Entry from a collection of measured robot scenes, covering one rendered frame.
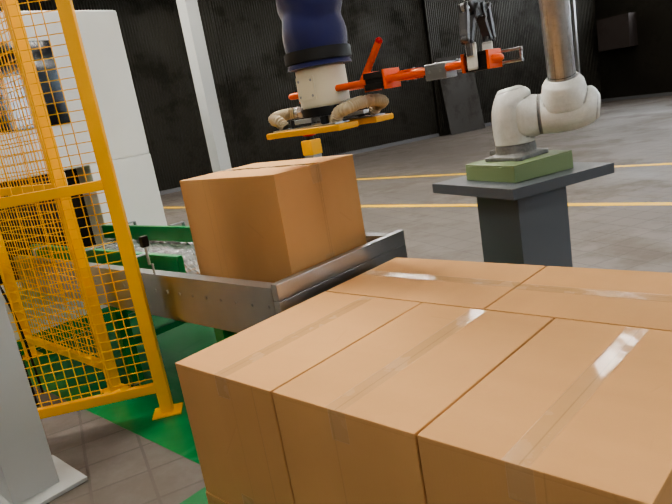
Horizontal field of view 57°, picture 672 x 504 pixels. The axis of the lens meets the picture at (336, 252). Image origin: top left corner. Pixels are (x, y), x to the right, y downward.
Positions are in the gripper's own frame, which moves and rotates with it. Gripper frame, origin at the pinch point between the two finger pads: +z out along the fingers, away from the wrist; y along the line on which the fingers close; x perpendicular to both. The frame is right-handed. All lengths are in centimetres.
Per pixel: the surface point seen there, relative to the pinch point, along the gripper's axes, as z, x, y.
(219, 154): 30, -343, -160
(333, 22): -20, -49, 2
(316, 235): 50, -69, 8
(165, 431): 119, -126, 54
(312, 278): 62, -62, 20
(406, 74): 0.4, -22.6, 3.8
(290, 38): -17, -60, 12
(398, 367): 65, 5, 60
